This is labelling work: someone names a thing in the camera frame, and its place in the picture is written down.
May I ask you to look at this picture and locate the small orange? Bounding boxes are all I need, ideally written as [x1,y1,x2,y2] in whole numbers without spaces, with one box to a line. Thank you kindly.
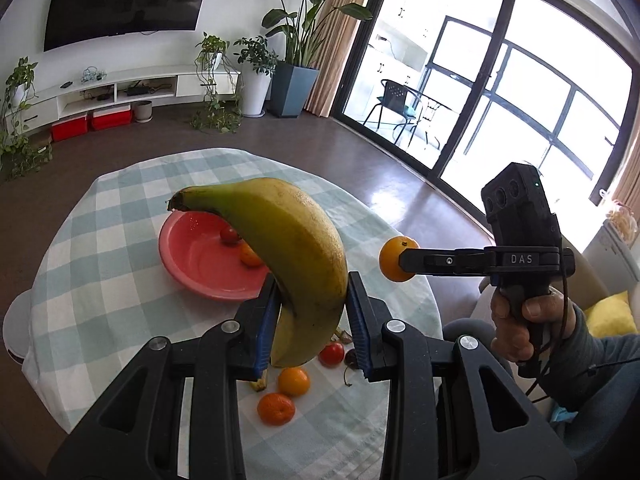
[378,235,419,283]

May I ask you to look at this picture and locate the yellow banana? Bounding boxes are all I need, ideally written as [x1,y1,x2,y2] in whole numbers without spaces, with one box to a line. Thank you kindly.
[168,178,347,367]

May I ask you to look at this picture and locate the dark chestnut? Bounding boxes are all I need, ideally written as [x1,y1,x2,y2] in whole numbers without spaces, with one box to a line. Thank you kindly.
[344,349,359,370]

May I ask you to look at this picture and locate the large orange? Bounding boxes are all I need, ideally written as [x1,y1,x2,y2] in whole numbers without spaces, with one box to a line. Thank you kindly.
[239,240,264,269]

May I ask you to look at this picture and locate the red tomato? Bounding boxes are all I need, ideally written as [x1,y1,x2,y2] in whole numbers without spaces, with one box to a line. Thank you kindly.
[219,226,242,247]

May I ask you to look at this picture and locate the right hand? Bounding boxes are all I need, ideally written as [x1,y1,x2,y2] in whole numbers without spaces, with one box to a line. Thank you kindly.
[490,290,576,363]

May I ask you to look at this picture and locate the yellow cushion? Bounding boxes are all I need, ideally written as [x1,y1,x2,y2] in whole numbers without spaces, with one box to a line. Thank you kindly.
[585,292,638,338]

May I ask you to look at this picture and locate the black balcony chair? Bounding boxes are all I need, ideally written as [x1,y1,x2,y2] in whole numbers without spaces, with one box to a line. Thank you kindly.
[362,78,452,145]

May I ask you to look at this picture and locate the red plastic bowl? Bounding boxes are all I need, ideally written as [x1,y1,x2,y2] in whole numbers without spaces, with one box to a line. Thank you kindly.
[158,211,268,302]

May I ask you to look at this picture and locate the trailing shelf plant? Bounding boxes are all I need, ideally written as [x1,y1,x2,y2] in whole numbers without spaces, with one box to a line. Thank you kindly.
[190,32,241,133]

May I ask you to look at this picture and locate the blue planter tall plant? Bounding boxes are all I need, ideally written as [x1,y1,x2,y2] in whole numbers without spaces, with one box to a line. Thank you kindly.
[262,0,372,118]

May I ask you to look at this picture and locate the white pot plant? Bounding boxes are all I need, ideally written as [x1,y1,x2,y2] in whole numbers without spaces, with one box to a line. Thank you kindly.
[234,36,279,118]

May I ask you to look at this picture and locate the beige curtain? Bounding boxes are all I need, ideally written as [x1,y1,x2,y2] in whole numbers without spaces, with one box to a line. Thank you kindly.
[305,0,367,117]

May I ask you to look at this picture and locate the red storage box left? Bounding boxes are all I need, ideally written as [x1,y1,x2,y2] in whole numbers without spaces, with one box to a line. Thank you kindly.
[51,114,89,142]

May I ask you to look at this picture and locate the red storage box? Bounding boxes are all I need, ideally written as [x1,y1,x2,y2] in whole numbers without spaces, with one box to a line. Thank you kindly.
[51,114,89,142]
[90,105,132,131]

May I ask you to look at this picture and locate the red storage box right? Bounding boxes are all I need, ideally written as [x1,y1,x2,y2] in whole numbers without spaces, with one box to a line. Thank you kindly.
[90,105,132,131]

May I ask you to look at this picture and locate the small grey pot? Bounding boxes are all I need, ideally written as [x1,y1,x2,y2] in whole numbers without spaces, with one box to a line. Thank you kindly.
[132,100,153,124]

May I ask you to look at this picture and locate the white tv cabinet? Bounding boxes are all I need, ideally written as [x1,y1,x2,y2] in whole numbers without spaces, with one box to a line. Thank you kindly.
[16,63,241,134]

